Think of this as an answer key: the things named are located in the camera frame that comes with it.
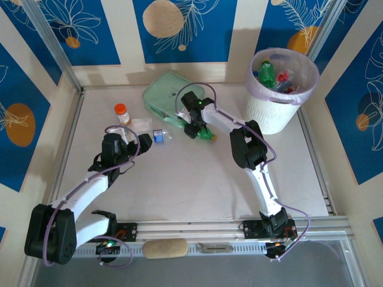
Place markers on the red label plastic bottle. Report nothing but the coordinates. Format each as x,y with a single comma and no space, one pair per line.
294,88

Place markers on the aluminium table side rail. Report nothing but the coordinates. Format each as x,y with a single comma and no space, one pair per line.
327,203
69,140

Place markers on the black electronics board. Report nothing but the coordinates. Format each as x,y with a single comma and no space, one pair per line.
104,249
273,251

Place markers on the aluminium corner post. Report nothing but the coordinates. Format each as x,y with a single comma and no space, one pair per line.
54,42
326,30

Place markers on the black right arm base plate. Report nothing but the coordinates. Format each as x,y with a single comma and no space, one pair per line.
251,228

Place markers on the mint green zip pouch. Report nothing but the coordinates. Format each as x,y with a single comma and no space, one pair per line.
163,89

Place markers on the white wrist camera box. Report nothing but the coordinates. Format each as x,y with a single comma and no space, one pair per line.
119,133
183,116

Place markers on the orange cap pill bottle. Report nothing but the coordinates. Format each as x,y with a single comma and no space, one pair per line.
122,115

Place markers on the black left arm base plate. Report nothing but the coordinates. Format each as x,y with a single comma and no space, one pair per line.
128,231

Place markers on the clear bottle pink label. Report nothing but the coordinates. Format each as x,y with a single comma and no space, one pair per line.
284,76

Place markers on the blue plastic bottle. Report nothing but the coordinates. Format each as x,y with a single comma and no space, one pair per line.
282,86

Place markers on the right black electronics board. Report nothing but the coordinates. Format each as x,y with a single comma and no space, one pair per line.
273,251

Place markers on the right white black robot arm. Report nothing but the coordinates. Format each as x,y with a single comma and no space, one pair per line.
248,146

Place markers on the perforated grey metal strip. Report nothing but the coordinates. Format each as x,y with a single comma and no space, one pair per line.
248,248

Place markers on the grey metal sheet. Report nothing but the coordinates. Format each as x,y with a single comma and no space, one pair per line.
191,272

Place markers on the left black electronics board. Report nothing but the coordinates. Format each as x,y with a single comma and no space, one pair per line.
104,249

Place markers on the aluminium front frame rail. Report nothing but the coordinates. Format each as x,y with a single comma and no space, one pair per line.
191,228

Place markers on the silver metal latch plate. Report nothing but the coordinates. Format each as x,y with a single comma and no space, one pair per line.
214,248

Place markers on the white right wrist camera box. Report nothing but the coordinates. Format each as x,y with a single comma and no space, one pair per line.
183,116

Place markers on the small blue label water bottle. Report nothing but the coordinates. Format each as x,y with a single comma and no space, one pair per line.
158,136

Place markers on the white ribbed waste bin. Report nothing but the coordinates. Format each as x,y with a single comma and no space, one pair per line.
269,115

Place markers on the beige oval foam pad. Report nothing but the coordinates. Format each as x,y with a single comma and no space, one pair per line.
164,248

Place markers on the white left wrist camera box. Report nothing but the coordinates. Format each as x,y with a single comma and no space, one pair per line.
119,133

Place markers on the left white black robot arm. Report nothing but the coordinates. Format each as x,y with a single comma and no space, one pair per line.
51,236

